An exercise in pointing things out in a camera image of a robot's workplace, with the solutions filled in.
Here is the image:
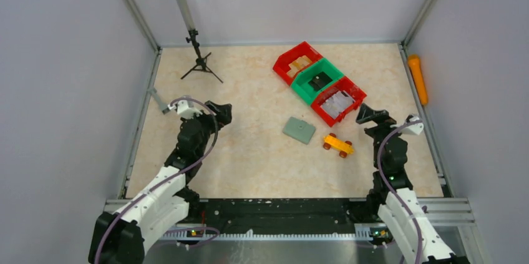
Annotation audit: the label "green card holder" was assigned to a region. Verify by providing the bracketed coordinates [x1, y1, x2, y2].
[282, 117, 316, 145]

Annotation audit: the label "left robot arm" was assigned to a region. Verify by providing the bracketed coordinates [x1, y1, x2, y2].
[88, 97, 233, 263]

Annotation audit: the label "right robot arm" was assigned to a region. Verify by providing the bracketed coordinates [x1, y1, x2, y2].
[356, 103, 469, 263]

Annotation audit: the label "clear plastic bags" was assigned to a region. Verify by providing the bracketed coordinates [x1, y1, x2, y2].
[321, 90, 356, 119]

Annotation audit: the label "near red bin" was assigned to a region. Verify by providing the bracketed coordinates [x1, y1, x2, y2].
[311, 77, 367, 127]

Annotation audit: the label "red bin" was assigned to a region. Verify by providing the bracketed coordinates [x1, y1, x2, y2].
[273, 41, 323, 86]
[311, 77, 367, 127]

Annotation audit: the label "small grey tool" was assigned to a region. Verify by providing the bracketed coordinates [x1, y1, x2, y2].
[147, 87, 170, 115]

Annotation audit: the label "yellow toy car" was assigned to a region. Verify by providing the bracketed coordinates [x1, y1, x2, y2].
[323, 133, 354, 159]

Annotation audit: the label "black item in green bin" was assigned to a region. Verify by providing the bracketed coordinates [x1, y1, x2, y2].
[308, 72, 332, 92]

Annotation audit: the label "orange flashlight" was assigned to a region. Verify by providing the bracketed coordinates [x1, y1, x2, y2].
[407, 54, 429, 105]

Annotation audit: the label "green bin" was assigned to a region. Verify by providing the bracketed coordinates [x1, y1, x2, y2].
[291, 58, 344, 105]

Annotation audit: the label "far red bin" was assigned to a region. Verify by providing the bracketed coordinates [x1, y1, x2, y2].
[273, 41, 323, 86]

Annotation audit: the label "wooden blocks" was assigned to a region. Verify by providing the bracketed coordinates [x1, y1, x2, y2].
[287, 56, 313, 79]

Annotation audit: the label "black tripod with grey tube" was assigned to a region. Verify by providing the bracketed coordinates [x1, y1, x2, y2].
[176, 0, 223, 83]

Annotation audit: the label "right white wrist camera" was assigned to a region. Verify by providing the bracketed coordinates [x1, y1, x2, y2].
[392, 114, 424, 135]

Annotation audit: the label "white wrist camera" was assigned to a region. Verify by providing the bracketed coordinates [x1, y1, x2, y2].
[167, 99, 202, 120]
[392, 114, 424, 135]

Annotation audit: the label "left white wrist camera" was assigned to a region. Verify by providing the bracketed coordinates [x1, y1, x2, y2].
[167, 99, 202, 120]

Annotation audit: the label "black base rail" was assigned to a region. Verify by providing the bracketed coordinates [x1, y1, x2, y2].
[177, 198, 382, 235]

